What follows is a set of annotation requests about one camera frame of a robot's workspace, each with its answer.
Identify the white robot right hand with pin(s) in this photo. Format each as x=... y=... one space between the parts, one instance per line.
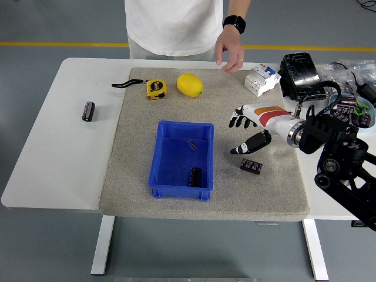
x=273 y=120

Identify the person's left hand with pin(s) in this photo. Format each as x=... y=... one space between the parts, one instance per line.
x=233 y=48

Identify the person's left forearm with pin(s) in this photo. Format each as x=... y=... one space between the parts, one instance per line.
x=239 y=8

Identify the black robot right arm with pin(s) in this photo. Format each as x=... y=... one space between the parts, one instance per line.
x=323 y=132

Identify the blue plastic box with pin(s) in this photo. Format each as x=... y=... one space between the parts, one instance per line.
x=173 y=167

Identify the black smartwatch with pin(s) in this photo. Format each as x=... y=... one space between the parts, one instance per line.
x=235 y=23

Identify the white blue circuit breaker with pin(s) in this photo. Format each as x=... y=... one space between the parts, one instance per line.
x=261 y=79

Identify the glossy black pack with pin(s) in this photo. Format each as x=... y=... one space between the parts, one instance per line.
x=302 y=73

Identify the yellow lemon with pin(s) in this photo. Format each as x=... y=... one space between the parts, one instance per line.
x=189 y=84

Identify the person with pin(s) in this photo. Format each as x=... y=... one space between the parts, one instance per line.
x=173 y=26

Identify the clear bag of washers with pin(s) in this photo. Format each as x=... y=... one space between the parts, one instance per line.
x=333 y=75

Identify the grey-brown fabric mat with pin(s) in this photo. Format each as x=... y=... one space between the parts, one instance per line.
x=235 y=188

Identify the small dark metal part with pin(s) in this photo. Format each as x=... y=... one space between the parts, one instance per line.
x=192 y=144

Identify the light blue bowl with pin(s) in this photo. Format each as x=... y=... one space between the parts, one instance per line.
x=372 y=109

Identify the clear bag of parts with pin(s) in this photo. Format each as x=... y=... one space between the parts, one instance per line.
x=365 y=70

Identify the black table control panel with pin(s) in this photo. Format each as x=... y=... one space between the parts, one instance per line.
x=358 y=224

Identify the white table leg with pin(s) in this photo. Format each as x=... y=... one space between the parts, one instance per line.
x=315 y=249
x=102 y=246

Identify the grey bracket under table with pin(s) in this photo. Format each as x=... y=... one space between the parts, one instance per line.
x=266 y=222

